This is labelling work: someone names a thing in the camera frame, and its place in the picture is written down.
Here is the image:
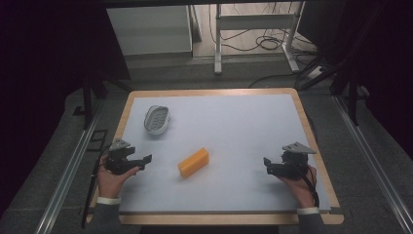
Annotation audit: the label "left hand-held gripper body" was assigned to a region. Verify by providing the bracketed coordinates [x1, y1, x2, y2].
[104, 137, 136, 176]

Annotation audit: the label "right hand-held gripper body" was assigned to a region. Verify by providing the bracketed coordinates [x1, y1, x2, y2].
[275, 141, 318, 181]

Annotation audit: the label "person's left hand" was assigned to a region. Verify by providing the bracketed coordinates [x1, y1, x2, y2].
[96, 154, 141, 200]

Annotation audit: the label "person's right hand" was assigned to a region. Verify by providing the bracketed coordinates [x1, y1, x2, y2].
[276, 164, 319, 210]

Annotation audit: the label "white soap dish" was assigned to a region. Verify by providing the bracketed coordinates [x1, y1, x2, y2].
[143, 104, 171, 137]

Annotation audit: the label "white table mat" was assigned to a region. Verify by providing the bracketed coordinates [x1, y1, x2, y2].
[118, 94, 332, 215]

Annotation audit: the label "orange soap bar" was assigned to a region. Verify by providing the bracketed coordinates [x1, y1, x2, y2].
[176, 146, 210, 179]

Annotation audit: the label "black stand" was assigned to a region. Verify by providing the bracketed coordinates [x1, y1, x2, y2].
[71, 76, 109, 131]
[329, 61, 372, 128]

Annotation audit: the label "white power strip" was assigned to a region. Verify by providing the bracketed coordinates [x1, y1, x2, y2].
[306, 65, 326, 81]

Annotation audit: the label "dark curtain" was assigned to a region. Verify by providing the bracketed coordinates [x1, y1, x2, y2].
[0, 0, 131, 215]
[296, 0, 413, 160]

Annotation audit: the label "grey cabinet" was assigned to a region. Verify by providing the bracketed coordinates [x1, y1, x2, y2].
[106, 5, 194, 57]

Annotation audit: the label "white metal stand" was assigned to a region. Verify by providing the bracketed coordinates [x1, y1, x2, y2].
[213, 1, 306, 76]

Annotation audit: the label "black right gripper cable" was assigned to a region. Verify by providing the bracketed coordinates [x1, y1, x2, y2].
[290, 162, 320, 209]

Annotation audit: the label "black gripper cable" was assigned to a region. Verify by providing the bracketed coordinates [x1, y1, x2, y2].
[80, 146, 113, 230]
[290, 162, 320, 209]

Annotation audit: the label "black floor bracket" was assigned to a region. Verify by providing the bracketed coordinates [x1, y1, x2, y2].
[86, 129, 109, 153]

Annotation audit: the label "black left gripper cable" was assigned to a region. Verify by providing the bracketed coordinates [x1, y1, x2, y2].
[80, 146, 113, 230]

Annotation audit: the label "aluminium rail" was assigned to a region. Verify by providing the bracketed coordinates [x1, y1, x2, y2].
[332, 95, 413, 234]
[34, 99, 105, 234]

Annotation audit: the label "black floor cables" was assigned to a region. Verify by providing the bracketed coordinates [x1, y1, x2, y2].
[207, 2, 320, 90]

